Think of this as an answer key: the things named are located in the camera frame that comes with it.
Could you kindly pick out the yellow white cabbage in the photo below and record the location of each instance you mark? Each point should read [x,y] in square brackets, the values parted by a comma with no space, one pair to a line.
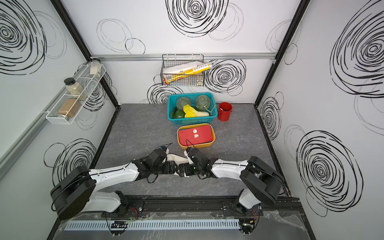
[191,112]

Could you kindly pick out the white slotted cable duct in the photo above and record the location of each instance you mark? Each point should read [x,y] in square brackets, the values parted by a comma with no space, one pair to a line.
[210,224]

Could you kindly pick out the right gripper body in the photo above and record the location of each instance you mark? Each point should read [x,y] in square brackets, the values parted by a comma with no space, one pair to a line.
[199,168]

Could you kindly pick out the green melon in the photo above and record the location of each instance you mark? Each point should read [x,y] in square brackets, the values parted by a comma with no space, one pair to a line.
[183,101]
[203,103]

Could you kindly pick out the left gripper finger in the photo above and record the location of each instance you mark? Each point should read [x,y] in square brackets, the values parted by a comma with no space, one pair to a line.
[167,168]
[173,167]

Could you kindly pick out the white wrap box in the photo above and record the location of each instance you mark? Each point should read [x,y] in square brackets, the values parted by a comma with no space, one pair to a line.
[178,69]

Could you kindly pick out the green pepper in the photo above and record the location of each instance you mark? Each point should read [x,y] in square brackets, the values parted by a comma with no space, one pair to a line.
[178,114]

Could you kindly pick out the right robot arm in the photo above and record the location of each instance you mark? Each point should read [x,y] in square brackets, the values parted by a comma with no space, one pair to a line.
[263,182]

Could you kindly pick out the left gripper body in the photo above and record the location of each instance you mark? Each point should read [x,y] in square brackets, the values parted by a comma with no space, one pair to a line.
[154,168]

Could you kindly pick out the white wire wall shelf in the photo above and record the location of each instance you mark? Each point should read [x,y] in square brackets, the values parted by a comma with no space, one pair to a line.
[92,100]

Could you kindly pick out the red cup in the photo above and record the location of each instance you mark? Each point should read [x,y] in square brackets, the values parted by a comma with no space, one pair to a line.
[225,110]

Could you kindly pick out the red envelope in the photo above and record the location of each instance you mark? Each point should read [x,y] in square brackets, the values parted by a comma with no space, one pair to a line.
[195,135]

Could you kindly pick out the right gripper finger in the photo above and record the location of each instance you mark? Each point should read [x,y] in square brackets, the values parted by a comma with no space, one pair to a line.
[181,171]
[189,170]

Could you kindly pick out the white envelope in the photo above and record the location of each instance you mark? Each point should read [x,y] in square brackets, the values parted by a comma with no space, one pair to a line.
[178,159]

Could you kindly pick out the black lid spice jar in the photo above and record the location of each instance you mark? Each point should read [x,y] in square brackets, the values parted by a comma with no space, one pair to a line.
[73,87]

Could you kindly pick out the yellow foil roll box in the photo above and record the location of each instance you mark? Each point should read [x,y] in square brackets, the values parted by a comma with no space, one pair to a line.
[187,72]

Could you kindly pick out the left green melon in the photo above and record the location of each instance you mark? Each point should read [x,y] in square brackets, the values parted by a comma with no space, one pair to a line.
[183,101]

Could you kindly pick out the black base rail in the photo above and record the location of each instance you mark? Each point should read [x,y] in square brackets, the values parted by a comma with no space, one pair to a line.
[136,206]

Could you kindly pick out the right green melon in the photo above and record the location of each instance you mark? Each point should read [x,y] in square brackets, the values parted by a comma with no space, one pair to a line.
[203,103]

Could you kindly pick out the black wire wall basket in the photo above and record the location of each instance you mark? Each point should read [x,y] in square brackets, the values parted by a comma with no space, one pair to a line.
[170,60]

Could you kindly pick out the clear lid jar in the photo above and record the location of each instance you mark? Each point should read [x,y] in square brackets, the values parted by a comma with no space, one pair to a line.
[96,66]

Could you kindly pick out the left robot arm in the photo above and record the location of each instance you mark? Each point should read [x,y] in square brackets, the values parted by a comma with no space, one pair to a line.
[81,190]

